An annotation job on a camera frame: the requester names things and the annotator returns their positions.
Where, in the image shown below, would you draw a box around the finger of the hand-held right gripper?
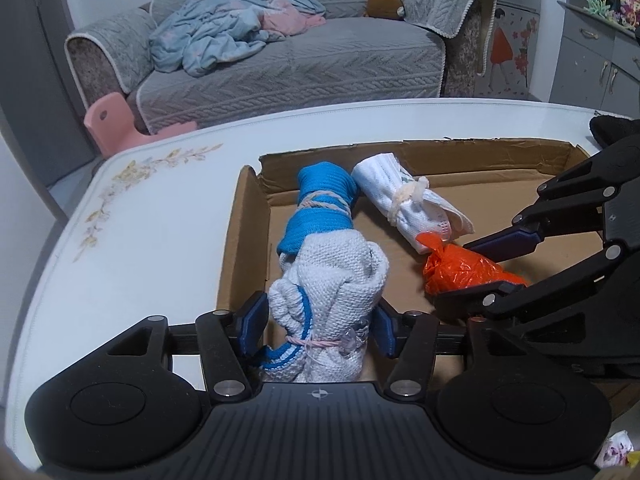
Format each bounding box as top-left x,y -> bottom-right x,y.
463,152 -> 621,264
432,246 -> 618,342

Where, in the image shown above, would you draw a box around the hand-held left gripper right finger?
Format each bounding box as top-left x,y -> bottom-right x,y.
372,305 -> 543,404

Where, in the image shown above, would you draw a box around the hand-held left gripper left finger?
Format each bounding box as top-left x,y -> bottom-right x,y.
106,292 -> 271,404

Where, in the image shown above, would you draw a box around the orange plastic bag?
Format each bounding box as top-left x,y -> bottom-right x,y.
416,232 -> 531,298

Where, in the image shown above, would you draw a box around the cardboard box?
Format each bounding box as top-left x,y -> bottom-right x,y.
215,137 -> 633,413

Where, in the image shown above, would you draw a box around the floral plastic bag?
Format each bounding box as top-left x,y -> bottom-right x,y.
601,432 -> 637,469

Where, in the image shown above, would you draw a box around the black cloth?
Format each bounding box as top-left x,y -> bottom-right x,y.
589,115 -> 640,150

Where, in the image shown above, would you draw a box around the white cloth roll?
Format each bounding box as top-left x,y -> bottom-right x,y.
350,152 -> 476,254

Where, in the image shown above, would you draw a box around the grey cabinet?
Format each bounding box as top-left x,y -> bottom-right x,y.
548,0 -> 640,118

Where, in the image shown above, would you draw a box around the floral printed panel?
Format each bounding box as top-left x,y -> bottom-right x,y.
479,0 -> 544,102

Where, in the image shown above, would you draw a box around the pink plastic chair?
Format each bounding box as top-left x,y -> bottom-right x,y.
83,92 -> 199,159

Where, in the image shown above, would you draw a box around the grey sofa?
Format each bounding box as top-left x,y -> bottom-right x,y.
65,0 -> 501,136

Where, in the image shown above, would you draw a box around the colourful packets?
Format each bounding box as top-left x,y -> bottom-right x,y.
614,0 -> 640,29

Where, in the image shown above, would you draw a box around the brown plush toy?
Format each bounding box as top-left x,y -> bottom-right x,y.
367,0 -> 407,22

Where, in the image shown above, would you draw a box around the light blue blanket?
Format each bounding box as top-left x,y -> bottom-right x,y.
149,0 -> 327,79

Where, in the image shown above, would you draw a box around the pink cloth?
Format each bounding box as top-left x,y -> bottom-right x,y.
259,0 -> 327,37

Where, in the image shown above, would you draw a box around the grey door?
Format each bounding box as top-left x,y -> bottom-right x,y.
0,0 -> 97,222

